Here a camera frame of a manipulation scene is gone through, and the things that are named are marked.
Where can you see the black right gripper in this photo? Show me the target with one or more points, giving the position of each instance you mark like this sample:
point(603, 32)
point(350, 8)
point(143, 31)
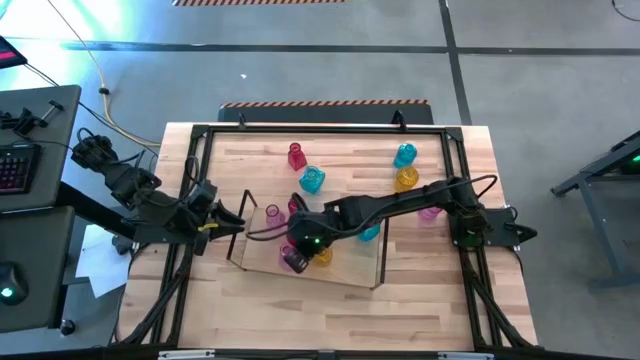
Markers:
point(317, 232)

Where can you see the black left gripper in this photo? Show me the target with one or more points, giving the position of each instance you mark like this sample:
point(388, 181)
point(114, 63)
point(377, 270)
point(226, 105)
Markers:
point(200, 215)

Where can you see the yellow ribbed glass jar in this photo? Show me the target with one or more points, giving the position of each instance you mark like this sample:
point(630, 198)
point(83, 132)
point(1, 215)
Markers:
point(324, 257)

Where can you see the tall red ribbed glass bottle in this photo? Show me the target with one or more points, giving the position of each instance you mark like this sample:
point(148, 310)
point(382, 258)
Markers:
point(294, 206)

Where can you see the purple slender-necked glass vase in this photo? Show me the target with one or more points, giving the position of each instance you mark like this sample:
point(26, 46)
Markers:
point(284, 256)

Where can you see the purple dimpled glass vase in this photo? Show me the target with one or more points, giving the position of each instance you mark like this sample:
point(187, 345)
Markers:
point(274, 216)

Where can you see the cyan crest-embossed glass flask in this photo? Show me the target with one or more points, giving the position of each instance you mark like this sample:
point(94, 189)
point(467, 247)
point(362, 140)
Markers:
point(370, 234)

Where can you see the small red square glass bottle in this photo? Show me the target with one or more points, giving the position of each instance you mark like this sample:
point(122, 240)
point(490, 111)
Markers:
point(297, 159)

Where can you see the purple ribbed glass bottle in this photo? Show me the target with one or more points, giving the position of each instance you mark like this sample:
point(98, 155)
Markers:
point(430, 215)

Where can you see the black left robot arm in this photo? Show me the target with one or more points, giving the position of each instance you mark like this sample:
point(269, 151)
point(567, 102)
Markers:
point(125, 182)

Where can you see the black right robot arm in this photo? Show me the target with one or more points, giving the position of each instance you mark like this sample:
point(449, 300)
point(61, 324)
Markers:
point(400, 201)

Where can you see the yellow tag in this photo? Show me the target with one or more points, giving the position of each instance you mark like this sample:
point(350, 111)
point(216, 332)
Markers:
point(207, 227)

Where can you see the cyan diamond-textured glass vase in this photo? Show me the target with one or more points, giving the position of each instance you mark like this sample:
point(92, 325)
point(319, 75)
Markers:
point(312, 181)

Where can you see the yellow textured glass vase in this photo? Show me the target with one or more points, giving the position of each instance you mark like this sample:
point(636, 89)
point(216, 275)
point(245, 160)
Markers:
point(407, 179)

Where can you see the black caster wheel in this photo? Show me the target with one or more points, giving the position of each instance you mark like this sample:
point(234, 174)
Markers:
point(67, 327)
point(121, 246)

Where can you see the small cyan glass bottle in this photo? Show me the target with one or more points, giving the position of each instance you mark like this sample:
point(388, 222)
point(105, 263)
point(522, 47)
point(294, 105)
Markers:
point(405, 156)

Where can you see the black striped-edge floor mat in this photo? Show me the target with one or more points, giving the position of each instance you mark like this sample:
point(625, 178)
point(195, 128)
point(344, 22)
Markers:
point(325, 114)

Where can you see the white paper sheets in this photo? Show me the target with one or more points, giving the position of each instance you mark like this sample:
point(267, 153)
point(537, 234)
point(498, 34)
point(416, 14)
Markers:
point(100, 265)

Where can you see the black desk support beam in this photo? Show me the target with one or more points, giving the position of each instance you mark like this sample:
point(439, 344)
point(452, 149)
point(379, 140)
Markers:
point(90, 210)

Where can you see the dark grey desk panel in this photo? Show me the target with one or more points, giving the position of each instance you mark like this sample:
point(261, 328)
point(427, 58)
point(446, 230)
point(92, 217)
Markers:
point(45, 250)

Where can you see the grey desk top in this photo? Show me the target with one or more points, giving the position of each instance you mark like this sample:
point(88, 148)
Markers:
point(55, 125)

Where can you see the black keyboard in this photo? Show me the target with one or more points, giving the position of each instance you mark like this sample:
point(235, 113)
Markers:
point(17, 167)

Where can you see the black computer mouse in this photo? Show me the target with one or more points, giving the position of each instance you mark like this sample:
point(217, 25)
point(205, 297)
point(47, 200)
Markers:
point(12, 280)

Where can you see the black desk clamp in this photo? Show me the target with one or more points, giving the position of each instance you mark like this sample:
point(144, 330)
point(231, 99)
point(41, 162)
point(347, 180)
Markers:
point(24, 121)

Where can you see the dark tablet screen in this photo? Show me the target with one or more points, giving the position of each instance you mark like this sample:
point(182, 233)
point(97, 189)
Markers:
point(10, 52)

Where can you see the grey metal stand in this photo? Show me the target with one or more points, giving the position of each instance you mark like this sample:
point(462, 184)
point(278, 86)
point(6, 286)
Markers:
point(612, 155)

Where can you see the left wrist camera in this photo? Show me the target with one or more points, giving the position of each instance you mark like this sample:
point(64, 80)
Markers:
point(201, 246)

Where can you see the black metal table frame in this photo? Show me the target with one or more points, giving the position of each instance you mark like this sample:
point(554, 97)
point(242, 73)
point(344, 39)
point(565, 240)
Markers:
point(325, 129)

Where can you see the silver bracket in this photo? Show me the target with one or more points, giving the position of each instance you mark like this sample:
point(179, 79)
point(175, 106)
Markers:
point(465, 356)
point(186, 355)

